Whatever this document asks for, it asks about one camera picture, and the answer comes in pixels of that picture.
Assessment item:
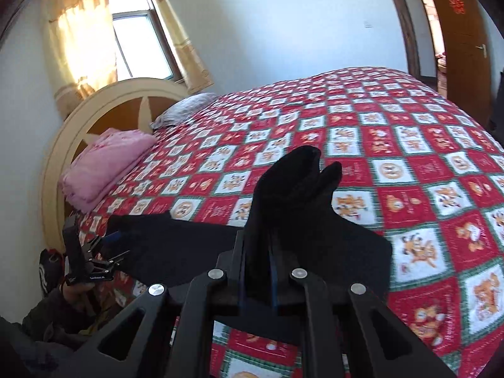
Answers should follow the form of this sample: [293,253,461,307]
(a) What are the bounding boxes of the black and red bag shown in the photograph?
[38,249,67,298]

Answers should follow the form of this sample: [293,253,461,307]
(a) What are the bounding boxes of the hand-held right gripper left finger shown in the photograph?
[51,232,247,378]

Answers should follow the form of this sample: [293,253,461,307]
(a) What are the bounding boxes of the person's left hand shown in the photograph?
[60,283,95,305]

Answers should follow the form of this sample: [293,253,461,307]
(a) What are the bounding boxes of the brown door frame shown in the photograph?
[379,0,446,89]

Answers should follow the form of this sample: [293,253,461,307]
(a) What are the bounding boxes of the striped pillow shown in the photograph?
[150,92,218,129]

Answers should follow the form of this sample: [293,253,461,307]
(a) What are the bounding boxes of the cream and brown headboard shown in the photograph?
[41,78,194,253]

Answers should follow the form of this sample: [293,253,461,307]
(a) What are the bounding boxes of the window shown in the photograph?
[106,0,185,84]

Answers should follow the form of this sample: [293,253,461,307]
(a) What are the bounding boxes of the brown wooden door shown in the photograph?
[422,0,493,108]

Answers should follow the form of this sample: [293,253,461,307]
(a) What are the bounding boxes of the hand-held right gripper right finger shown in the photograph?
[270,244,459,378]

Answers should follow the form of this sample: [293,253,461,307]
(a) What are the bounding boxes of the wide yellow curtain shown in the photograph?
[40,0,119,119]

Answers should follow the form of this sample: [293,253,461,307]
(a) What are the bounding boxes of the red printed patchwork bedspread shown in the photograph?
[73,67,504,378]

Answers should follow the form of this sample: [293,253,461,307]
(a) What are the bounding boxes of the narrow yellow curtain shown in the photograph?
[141,0,215,94]

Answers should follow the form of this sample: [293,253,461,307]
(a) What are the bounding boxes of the folded pink blanket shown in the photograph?
[62,128,158,214]

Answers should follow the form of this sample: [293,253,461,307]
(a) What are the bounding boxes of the black pants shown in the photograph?
[104,145,393,346]

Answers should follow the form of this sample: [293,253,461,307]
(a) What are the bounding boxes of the person's left forearm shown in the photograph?
[18,297,101,349]

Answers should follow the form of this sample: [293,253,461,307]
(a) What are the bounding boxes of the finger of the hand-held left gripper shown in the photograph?
[83,232,123,253]
[89,249,131,273]

